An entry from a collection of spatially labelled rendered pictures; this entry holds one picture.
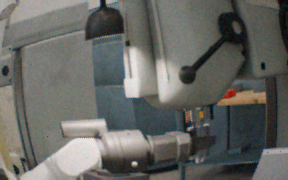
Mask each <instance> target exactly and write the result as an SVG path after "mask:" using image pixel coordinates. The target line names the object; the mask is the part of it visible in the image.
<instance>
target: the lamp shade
mask: <svg viewBox="0 0 288 180"><path fill-rule="evenodd" d="M124 29H125V26H124V20H123V17H122V15H121V14H120V11H119V10H117V9H116V8H113V7H102V8H98V10H95V11H93V13H92V14H90V15H89V16H88V17H87V21H86V25H85V28H84V32H85V34H84V38H85V40H84V41H86V40H94V39H98V38H101V37H109V36H115V35H121V34H125V33H124Z"/></svg>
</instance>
